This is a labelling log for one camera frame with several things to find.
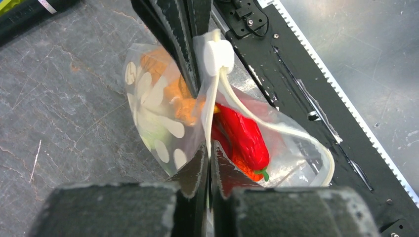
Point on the black marker pen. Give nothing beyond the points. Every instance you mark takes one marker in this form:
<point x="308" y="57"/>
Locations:
<point x="27" y="14"/>

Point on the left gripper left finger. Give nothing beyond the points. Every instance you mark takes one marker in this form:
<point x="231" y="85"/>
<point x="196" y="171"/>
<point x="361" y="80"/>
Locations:
<point x="174" y="208"/>

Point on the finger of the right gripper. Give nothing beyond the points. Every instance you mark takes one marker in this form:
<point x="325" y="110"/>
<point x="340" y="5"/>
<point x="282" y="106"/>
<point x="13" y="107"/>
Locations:
<point x="198" y="16"/>
<point x="167" y="21"/>

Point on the clear polka dot zip bag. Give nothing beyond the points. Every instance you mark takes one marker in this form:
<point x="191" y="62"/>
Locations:
<point x="297" y="159"/>

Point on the white toy radish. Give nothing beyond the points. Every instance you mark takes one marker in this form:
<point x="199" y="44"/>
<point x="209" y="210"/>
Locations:
<point x="154" y="139"/>

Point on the orange toy carrot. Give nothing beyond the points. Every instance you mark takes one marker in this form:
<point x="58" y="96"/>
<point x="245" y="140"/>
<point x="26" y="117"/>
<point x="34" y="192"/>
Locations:
<point x="240" y="163"/>

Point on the multicolour block stack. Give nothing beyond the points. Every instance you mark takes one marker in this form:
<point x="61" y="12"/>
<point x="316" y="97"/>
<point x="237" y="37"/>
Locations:
<point x="6" y="5"/>

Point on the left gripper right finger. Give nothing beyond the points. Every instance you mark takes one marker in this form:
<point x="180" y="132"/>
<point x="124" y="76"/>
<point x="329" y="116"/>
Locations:
<point x="243" y="208"/>

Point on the red toy chili pepper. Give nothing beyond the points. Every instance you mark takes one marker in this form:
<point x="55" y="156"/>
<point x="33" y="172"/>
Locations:
<point x="246" y="139"/>

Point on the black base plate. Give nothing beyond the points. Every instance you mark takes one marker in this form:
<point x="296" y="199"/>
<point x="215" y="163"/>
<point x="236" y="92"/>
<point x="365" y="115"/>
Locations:
<point x="293" y="78"/>

